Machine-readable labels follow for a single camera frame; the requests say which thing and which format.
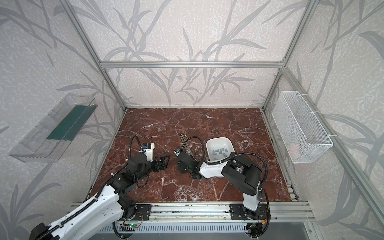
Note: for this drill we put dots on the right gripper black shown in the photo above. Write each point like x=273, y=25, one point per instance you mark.
x=181, y=161

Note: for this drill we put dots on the grey staple strips pile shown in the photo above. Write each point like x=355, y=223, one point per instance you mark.
x=220, y=153

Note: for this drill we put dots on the green circuit board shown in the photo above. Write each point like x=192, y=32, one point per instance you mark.
x=130, y=227

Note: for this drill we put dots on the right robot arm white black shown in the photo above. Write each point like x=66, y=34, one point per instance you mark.
x=246, y=171

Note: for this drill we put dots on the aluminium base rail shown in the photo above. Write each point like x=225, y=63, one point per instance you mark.
x=218, y=212

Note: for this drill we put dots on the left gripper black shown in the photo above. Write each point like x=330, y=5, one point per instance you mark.
x=159, y=163

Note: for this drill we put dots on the aluminium cage frame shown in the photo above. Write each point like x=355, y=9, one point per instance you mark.
x=361, y=181

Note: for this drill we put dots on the white wire mesh basket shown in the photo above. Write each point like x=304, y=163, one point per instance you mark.
x=298, y=124

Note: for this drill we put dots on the white plastic tray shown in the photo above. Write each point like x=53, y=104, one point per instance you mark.
x=217, y=143

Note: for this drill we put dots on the clear plastic wall bin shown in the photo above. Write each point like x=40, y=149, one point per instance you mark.
x=48, y=140

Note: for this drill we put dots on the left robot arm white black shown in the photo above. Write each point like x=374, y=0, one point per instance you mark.
x=108, y=205

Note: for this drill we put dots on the pink item in basket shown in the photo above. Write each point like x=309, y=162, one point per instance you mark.
x=294, y=151

